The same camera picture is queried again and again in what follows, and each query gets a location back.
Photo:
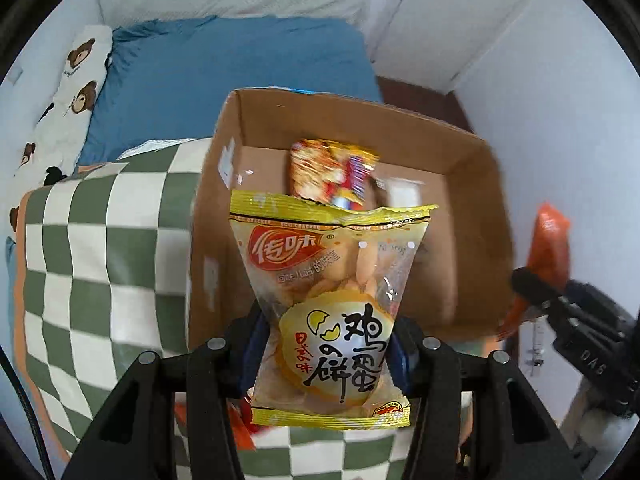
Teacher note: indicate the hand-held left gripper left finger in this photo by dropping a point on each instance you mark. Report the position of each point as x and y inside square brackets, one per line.
[250, 365]

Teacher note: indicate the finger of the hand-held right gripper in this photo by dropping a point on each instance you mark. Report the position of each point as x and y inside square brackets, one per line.
[532, 285]

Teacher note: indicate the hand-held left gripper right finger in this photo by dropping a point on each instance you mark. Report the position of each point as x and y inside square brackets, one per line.
[400, 360]

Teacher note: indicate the bright orange snack packet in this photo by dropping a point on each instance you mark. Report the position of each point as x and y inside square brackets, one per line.
[547, 240]

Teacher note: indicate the yellow egg cracker packet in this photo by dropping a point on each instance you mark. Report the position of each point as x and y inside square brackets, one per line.
[330, 270]

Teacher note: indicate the brown cardboard box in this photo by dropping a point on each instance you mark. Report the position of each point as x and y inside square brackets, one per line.
[450, 170]

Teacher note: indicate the grey white cloth bundle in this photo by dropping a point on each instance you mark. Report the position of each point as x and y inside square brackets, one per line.
[595, 430]

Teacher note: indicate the yellow blue-labelled snack packet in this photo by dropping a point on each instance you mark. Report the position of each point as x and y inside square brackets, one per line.
[360, 170]

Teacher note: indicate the green white checkered blanket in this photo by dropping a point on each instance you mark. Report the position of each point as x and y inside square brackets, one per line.
[100, 240]

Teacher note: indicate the red-orange patterned snack packet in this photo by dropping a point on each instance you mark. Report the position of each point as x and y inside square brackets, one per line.
[312, 170]

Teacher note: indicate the white door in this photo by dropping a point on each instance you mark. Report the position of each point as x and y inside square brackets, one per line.
[440, 25]

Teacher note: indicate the blue bedsheet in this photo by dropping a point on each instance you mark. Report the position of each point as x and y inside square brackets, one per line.
[225, 60]

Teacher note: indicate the white bear print pillow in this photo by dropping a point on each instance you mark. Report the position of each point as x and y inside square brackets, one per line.
[65, 110]

